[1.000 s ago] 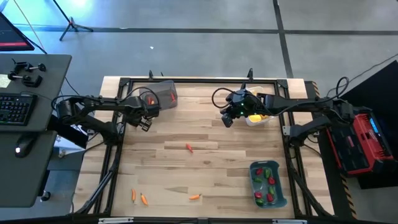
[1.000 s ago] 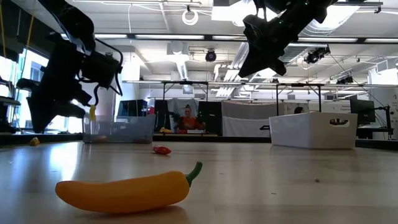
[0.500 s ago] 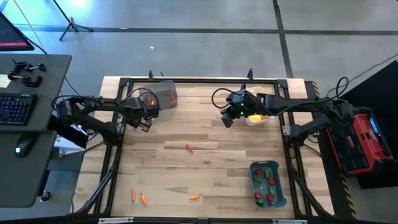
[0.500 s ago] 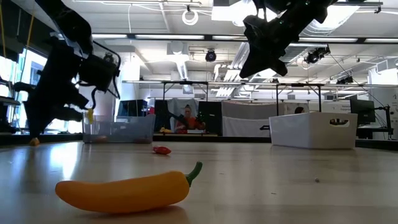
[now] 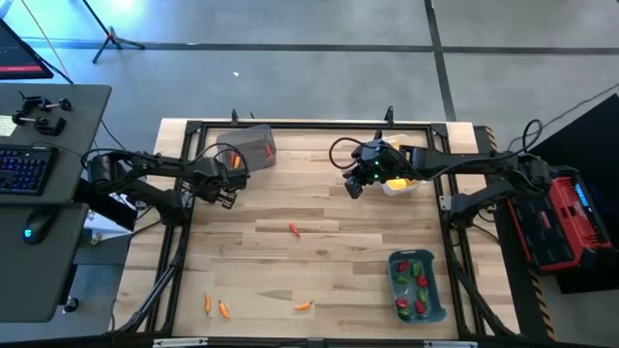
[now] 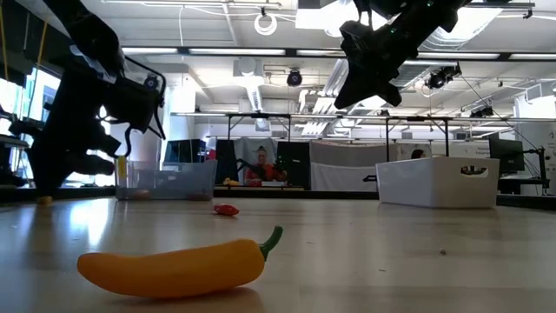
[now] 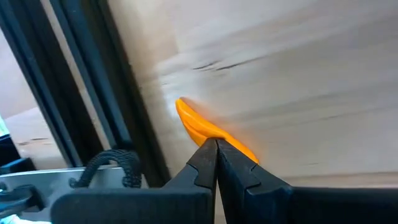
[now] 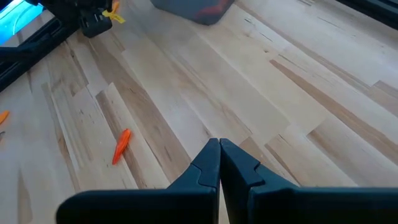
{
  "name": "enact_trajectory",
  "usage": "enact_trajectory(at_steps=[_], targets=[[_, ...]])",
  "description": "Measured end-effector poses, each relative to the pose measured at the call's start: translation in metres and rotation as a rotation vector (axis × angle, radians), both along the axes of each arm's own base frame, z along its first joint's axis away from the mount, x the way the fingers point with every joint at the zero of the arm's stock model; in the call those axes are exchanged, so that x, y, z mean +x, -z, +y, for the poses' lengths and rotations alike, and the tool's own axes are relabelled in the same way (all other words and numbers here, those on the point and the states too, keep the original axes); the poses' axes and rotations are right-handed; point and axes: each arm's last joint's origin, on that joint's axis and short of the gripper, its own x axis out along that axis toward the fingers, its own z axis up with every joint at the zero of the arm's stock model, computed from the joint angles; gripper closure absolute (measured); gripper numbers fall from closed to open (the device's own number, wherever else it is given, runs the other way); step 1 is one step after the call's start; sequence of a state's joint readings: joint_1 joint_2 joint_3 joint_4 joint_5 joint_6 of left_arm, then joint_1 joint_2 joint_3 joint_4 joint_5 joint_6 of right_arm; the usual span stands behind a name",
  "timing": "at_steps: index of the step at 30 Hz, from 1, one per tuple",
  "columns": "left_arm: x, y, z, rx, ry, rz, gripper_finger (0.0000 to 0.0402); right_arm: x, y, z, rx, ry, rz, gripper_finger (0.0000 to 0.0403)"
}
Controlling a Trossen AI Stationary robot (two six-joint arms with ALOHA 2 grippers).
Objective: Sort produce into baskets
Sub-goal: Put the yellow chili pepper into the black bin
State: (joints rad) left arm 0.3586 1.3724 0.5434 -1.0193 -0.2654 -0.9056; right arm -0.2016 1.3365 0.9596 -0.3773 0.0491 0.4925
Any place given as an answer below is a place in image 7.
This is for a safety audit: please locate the black braided cable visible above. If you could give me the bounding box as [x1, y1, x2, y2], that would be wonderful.
[68, 148, 143, 190]

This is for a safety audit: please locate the orange toy chili pepper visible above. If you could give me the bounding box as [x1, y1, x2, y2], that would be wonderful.
[175, 97, 260, 165]

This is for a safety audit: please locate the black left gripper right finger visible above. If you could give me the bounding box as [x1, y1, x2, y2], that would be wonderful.
[216, 138, 294, 224]

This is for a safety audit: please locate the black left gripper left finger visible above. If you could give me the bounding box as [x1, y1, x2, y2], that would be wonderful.
[162, 138, 219, 224]

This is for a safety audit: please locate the black aluminium rig frame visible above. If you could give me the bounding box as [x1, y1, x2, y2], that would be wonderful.
[0, 0, 172, 189]

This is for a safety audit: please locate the black plastic clamp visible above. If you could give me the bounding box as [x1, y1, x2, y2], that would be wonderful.
[0, 184, 46, 219]

